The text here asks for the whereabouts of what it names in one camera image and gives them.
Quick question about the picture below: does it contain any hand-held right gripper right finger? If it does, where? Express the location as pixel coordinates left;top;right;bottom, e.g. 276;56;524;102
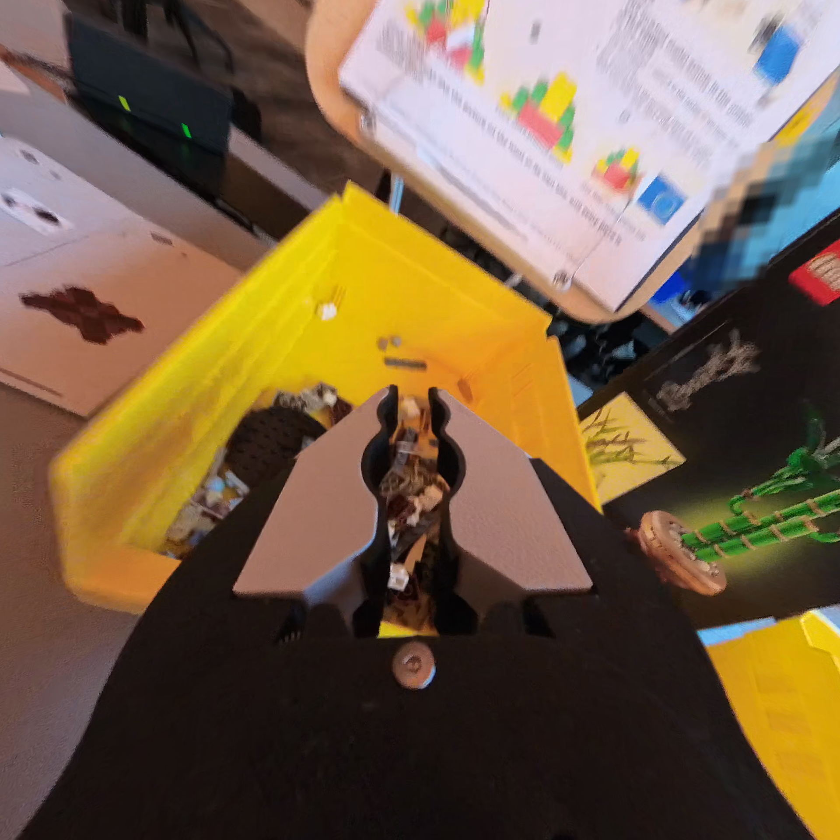
428;387;595;636

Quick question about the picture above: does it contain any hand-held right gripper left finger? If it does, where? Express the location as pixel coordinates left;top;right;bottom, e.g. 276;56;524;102
233;386;400;637

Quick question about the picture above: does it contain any pile of toy bricks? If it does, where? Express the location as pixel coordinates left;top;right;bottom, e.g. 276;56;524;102
161;381;473;631

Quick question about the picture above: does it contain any yellow plastic parts bin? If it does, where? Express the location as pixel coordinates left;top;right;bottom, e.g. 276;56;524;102
699;609;840;840
49;182;603;637

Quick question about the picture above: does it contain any grey desk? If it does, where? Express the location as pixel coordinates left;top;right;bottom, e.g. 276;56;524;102
0;59;329;840

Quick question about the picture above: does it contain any black toy set box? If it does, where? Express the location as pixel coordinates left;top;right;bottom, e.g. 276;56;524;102
577;217;840;631

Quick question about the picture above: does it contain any instruction booklet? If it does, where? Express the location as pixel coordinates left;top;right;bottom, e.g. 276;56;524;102
0;134;245;420

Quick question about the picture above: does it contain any printed instruction sheet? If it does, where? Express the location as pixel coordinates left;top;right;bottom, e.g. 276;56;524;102
338;0;840;315

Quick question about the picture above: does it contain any wooden clipboard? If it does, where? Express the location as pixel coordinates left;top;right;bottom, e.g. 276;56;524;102
305;0;840;324

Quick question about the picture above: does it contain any black electronic box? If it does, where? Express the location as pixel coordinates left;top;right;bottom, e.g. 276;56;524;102
66;13;235;194

